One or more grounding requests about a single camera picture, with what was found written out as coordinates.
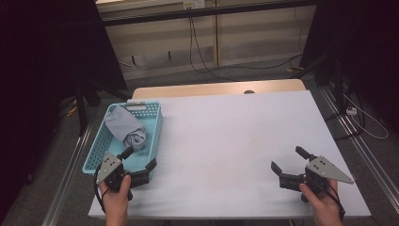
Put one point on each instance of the white wall socket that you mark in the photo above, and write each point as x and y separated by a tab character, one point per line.
194	4

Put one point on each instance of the person's left hand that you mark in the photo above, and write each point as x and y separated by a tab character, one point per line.
116	202

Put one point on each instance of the black metal stand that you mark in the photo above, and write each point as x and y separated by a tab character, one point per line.
82	119
338	81

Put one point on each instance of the black curtain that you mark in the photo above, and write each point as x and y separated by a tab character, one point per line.
37	62
370	47

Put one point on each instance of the wooden table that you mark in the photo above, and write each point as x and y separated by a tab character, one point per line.
204	88

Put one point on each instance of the white table cover sheet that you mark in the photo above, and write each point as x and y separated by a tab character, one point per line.
219	188

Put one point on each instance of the black horizontal bar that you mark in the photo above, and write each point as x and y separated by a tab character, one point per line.
156	17

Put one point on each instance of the white power strip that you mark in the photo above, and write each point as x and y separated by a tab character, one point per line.
351	111

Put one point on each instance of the dark table grommet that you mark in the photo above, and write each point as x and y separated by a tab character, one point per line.
249	92

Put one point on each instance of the light blue plastic basket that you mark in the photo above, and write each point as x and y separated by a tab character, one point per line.
138	161

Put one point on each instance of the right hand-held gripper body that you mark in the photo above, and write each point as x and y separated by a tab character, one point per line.
316	175

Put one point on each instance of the metal floor rail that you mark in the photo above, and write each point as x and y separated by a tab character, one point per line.
62	188
367	157

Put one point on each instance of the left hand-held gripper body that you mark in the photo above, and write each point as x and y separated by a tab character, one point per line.
113	175

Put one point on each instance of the person's right hand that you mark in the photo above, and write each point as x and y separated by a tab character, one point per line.
323	204

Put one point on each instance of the grey-blue tank top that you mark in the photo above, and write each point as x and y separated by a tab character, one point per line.
124	125

